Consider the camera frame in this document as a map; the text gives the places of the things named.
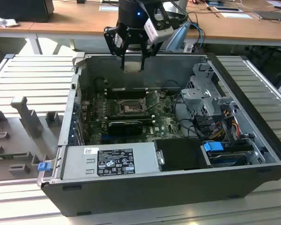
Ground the yellow red wire bundle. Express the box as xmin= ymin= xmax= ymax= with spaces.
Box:
xmin=210 ymin=117 xmax=241 ymax=139

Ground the white paper sheet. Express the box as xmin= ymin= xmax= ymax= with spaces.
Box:
xmin=220 ymin=12 xmax=253 ymax=19

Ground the silver CPU plate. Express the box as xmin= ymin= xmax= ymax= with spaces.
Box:
xmin=123 ymin=61 xmax=142 ymax=74

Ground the black graphics card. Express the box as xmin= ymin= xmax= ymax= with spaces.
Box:
xmin=107 ymin=120 xmax=143 ymax=136

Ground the black PC case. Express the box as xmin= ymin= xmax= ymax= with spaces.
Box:
xmin=37 ymin=52 xmax=281 ymax=218

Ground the crumpled white paper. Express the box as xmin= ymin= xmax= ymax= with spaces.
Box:
xmin=0 ymin=13 xmax=19 ymax=28

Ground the dark notebook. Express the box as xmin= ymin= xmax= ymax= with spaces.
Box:
xmin=252 ymin=10 xmax=281 ymax=21

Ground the metal socket cover frame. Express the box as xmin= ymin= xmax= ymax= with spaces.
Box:
xmin=144 ymin=90 xmax=161 ymax=112

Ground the blue case latch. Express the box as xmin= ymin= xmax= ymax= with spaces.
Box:
xmin=37 ymin=162 xmax=50 ymax=172

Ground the grey parts rack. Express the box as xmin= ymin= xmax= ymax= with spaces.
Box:
xmin=0 ymin=96 xmax=66 ymax=182

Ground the metal drive cage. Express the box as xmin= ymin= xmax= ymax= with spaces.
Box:
xmin=180 ymin=62 xmax=239 ymax=122

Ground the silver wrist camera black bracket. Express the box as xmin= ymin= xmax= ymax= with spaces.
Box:
xmin=144 ymin=18 xmax=174 ymax=44

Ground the black RAM slot row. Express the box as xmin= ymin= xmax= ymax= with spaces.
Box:
xmin=106 ymin=88 xmax=148 ymax=99
xmin=107 ymin=112 xmax=155 ymax=125

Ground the black plastic shroud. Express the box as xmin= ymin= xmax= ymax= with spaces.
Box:
xmin=154 ymin=138 xmax=213 ymax=172

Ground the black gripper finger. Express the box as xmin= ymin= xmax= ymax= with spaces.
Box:
xmin=104 ymin=26 xmax=129 ymax=70
xmin=139 ymin=32 xmax=160 ymax=71

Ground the blue disk carrier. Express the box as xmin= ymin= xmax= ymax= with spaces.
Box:
xmin=203 ymin=141 xmax=224 ymax=155

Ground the white tablet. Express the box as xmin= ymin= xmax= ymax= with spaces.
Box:
xmin=212 ymin=6 xmax=240 ymax=12

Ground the CPU socket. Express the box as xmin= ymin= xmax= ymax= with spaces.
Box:
xmin=117 ymin=98 xmax=147 ymax=115

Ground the black box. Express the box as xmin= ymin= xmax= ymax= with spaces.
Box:
xmin=0 ymin=0 xmax=54 ymax=23

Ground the wooden desk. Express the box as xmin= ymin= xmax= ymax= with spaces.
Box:
xmin=0 ymin=0 xmax=281 ymax=46

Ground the green motherboard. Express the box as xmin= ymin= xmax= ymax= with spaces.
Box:
xmin=81 ymin=90 xmax=185 ymax=145

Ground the hard disk drive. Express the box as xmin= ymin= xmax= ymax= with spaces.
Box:
xmin=207 ymin=151 xmax=248 ymax=167

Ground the pale paper sheet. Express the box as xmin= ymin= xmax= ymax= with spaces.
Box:
xmin=99 ymin=5 xmax=119 ymax=12

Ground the silver power supply unit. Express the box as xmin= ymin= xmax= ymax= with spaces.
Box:
xmin=60 ymin=142 xmax=160 ymax=180

